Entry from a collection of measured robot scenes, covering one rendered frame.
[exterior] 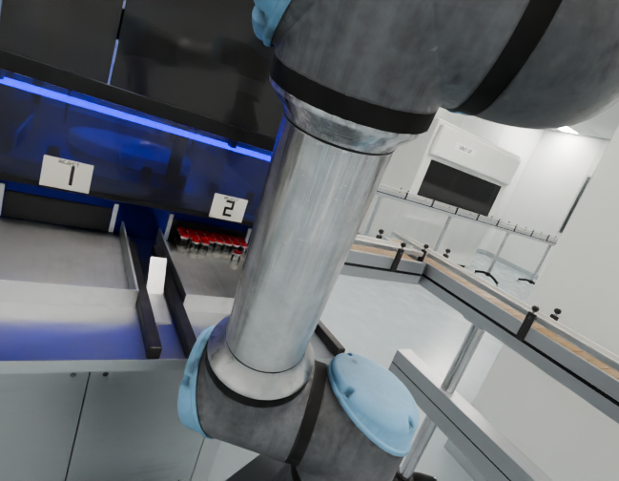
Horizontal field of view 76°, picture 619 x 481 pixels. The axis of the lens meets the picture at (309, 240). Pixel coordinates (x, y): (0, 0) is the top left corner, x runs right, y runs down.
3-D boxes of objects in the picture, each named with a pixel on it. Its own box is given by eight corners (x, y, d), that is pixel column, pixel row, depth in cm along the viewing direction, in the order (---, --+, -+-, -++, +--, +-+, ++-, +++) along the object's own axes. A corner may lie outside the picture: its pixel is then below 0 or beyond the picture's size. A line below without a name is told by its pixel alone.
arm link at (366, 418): (392, 532, 43) (443, 432, 40) (275, 491, 43) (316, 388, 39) (380, 449, 55) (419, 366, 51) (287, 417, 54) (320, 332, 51)
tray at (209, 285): (154, 240, 100) (158, 227, 99) (249, 254, 114) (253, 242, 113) (181, 311, 73) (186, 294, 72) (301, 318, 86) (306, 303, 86)
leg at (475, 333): (382, 478, 161) (464, 314, 142) (399, 474, 166) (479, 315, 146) (397, 498, 153) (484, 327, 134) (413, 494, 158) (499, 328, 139)
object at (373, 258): (263, 266, 119) (279, 218, 115) (247, 246, 132) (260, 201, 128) (420, 286, 156) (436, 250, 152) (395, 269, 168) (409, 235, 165)
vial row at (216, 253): (175, 249, 98) (179, 232, 97) (242, 259, 108) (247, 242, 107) (176, 253, 96) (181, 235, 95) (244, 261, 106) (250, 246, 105)
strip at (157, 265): (143, 283, 77) (150, 256, 76) (159, 284, 79) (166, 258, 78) (152, 323, 66) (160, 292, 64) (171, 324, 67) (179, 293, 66)
